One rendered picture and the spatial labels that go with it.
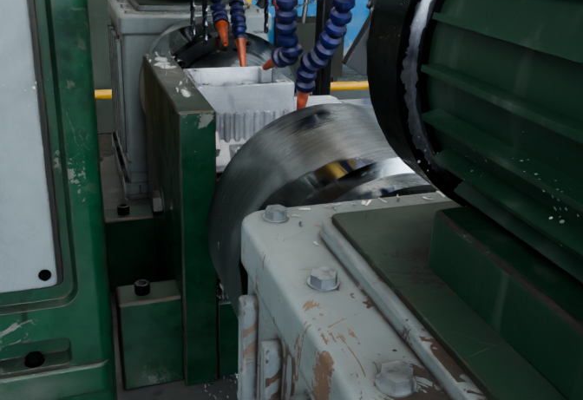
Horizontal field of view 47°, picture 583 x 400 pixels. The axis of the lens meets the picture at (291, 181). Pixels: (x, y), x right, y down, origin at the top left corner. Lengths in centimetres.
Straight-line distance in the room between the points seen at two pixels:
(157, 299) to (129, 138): 57
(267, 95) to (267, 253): 46
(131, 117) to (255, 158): 71
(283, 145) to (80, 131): 19
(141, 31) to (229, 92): 48
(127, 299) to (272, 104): 29
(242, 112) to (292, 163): 27
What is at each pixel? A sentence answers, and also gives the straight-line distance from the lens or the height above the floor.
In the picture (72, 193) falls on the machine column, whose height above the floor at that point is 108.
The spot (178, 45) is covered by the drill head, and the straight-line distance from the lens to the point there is 108.
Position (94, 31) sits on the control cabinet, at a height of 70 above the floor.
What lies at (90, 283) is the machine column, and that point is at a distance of 73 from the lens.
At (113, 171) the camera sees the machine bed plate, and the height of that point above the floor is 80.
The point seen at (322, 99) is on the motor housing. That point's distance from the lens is 90.
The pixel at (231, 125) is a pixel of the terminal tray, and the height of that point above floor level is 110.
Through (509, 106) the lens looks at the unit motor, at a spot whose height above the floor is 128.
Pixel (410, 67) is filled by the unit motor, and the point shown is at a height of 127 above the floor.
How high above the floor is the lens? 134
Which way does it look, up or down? 22 degrees down
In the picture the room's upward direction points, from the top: 2 degrees clockwise
